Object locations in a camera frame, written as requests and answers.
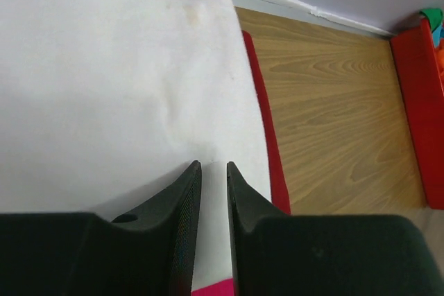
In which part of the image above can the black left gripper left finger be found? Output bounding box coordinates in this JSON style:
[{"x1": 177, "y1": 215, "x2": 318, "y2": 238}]
[{"x1": 1, "y1": 161, "x2": 202, "y2": 295}]

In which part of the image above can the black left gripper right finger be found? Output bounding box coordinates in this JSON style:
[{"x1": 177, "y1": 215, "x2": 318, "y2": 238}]
[{"x1": 227, "y1": 162, "x2": 441, "y2": 295}]

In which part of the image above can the white t-shirt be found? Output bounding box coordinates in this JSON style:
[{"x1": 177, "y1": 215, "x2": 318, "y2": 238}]
[{"x1": 1, "y1": 0, "x2": 271, "y2": 290}]

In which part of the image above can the dark red folded t-shirt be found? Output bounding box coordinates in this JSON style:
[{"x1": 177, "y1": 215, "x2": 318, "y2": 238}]
[{"x1": 242, "y1": 31, "x2": 291, "y2": 215}]

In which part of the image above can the pink folded t-shirt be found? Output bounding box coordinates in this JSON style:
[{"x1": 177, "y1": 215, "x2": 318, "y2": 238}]
[{"x1": 191, "y1": 279, "x2": 234, "y2": 296}]

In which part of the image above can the red plastic bin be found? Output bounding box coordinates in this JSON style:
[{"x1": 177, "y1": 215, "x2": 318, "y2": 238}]
[{"x1": 390, "y1": 18, "x2": 443, "y2": 210}]

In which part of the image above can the orange t-shirt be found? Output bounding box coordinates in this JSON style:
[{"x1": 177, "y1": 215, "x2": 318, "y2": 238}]
[{"x1": 436, "y1": 39, "x2": 444, "y2": 82}]

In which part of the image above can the teal t-shirt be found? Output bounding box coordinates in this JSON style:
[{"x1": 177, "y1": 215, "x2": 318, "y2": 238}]
[{"x1": 432, "y1": 26, "x2": 443, "y2": 47}]

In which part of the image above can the green t-shirt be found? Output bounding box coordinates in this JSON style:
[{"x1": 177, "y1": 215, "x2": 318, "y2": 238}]
[{"x1": 420, "y1": 8, "x2": 443, "y2": 31}]

